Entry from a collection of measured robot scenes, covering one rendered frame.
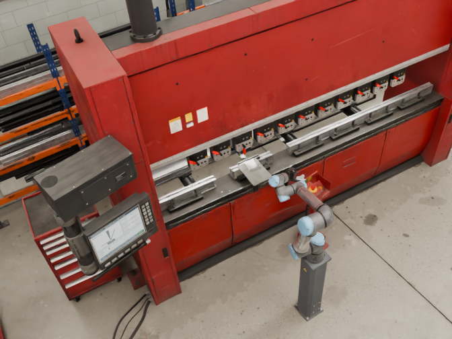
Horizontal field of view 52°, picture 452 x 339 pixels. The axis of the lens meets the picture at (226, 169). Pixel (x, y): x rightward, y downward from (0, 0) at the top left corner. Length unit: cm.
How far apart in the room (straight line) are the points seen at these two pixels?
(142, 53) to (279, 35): 100
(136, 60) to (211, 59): 53
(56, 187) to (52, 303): 215
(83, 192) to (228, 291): 206
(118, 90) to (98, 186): 55
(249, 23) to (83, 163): 138
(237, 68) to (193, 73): 33
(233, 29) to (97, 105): 101
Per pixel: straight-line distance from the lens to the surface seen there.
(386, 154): 494
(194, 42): 302
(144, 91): 305
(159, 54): 295
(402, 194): 519
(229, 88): 334
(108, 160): 269
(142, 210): 296
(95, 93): 270
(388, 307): 435
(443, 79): 501
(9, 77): 473
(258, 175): 378
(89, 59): 291
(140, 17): 291
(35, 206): 403
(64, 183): 265
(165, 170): 395
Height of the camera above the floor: 369
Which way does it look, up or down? 44 degrees down
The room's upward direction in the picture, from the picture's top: 5 degrees counter-clockwise
